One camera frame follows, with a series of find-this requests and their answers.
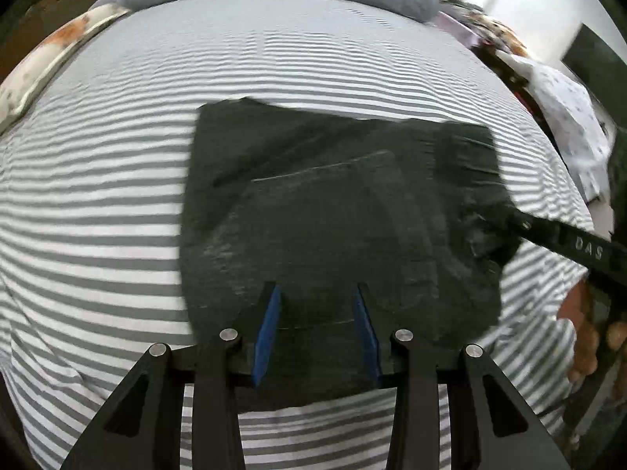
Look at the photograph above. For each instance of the pile of colourful clothes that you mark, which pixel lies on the pile of colourful clothes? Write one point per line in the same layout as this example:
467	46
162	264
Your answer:
490	29

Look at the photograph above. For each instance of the dark flat panel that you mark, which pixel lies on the dark flat panel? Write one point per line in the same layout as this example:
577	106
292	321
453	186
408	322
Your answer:
595	56

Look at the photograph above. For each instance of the grey white striped bed sheet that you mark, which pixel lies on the grey white striped bed sheet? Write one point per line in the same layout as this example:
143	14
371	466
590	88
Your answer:
98	205

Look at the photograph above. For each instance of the floral patterned cloth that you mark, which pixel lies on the floral patterned cloth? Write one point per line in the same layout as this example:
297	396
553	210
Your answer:
29	78

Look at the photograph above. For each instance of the white dotted cloth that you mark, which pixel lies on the white dotted cloth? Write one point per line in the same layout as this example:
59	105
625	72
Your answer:
563	117

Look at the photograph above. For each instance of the person's right hand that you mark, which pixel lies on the person's right hand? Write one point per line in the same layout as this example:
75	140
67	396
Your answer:
580	323

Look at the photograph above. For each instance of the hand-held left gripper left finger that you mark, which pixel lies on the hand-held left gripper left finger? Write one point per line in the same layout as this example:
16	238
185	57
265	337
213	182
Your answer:
267	333

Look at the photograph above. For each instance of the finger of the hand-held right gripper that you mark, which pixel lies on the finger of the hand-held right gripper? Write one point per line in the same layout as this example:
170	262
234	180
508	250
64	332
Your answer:
512	224

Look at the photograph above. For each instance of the dark grey pants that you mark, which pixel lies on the dark grey pants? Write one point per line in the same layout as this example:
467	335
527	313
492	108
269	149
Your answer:
318	215

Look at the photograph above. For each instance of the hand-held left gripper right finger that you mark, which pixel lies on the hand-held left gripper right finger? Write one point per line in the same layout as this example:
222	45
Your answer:
367	338

